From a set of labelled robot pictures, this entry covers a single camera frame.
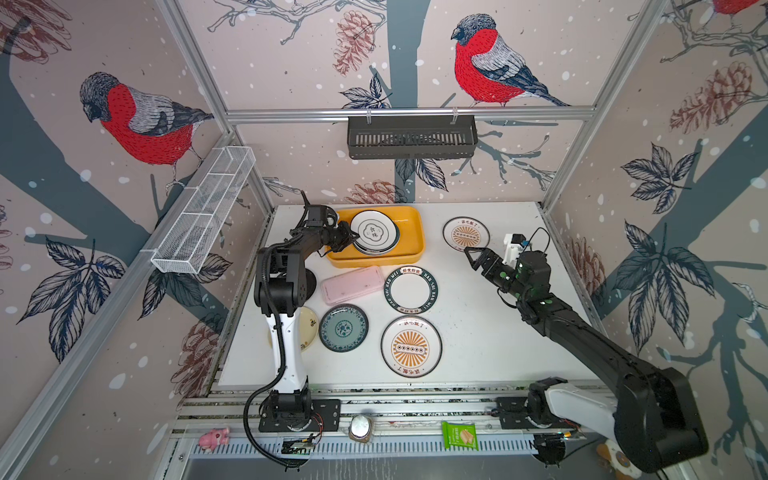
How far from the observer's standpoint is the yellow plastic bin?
1027 mm

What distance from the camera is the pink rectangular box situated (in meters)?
0.95

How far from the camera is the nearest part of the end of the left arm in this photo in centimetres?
94
